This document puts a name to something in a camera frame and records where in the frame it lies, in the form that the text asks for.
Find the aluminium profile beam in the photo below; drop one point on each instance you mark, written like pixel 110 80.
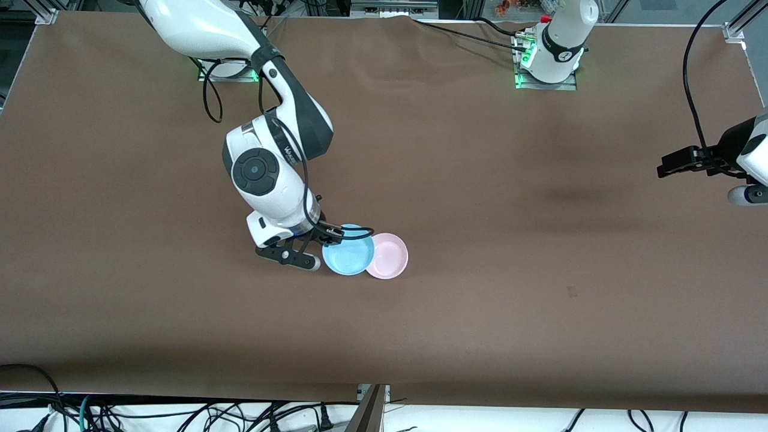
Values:
pixel 369 414

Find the orange object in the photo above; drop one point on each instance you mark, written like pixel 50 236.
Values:
pixel 504 7

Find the black power plug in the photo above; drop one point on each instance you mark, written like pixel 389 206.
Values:
pixel 324 418

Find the brown table cover sheet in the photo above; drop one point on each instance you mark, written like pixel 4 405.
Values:
pixel 480 150

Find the aluminium frame corner bracket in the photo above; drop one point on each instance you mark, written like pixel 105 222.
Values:
pixel 47 15
pixel 733 31

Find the pink bowl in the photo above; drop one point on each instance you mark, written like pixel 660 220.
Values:
pixel 390 258

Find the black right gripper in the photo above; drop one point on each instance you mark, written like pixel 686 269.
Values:
pixel 320 227

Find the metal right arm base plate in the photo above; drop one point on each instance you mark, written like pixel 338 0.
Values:
pixel 240 78

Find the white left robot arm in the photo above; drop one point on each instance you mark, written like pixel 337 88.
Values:
pixel 564 36

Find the grey power strip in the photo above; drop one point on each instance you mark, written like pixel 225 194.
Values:
pixel 393 9

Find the light blue bowl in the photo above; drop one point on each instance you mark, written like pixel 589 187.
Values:
pixel 351 255

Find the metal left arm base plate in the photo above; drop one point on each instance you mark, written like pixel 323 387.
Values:
pixel 546 86

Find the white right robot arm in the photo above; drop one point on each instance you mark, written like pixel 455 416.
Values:
pixel 198 27

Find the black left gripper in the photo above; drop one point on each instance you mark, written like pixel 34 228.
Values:
pixel 724 146

